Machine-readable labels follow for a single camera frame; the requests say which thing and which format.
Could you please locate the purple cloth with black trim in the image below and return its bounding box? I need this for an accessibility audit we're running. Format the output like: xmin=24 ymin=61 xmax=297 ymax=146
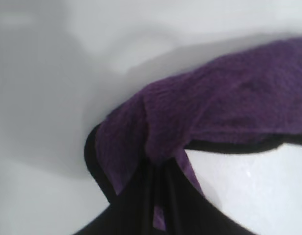
xmin=83 ymin=36 xmax=302 ymax=234

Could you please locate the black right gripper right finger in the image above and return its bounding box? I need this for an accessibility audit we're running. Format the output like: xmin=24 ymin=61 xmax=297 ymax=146
xmin=162 ymin=161 xmax=230 ymax=235

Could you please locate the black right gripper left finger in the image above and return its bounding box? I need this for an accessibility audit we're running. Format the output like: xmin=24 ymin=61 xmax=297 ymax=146
xmin=78 ymin=165 xmax=156 ymax=235

